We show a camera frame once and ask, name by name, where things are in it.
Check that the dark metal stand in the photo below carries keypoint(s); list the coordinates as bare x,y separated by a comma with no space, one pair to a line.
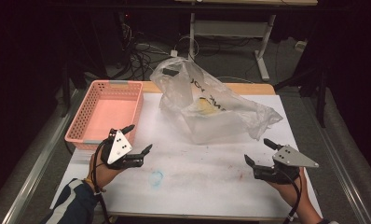
65,93

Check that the white power adapter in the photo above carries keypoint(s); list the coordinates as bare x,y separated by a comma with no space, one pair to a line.
174,53

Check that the pink plastic basket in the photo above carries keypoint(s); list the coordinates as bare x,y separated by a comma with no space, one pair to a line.
95,124

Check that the black metal stand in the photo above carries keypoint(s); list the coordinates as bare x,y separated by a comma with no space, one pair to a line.
322,96

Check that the aluminium frame rail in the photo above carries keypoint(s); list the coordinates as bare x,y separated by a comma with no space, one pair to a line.
342,174
34,174

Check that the white table sheet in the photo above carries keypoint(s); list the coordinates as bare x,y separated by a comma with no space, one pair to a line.
205,180

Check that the clear smiley plastic bag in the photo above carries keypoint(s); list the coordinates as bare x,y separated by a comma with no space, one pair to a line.
217,124

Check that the white-framed desk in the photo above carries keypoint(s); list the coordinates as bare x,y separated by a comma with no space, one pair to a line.
230,28

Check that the small white floor box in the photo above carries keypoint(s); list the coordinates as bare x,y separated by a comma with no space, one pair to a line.
300,45

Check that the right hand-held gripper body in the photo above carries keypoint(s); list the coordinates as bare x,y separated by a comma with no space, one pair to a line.
292,158

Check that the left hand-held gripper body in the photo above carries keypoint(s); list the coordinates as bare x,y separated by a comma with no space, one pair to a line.
120,147

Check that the person's left hand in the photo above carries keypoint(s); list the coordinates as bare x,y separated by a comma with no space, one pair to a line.
101,175

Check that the person's right hand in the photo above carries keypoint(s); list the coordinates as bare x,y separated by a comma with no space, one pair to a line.
291,194

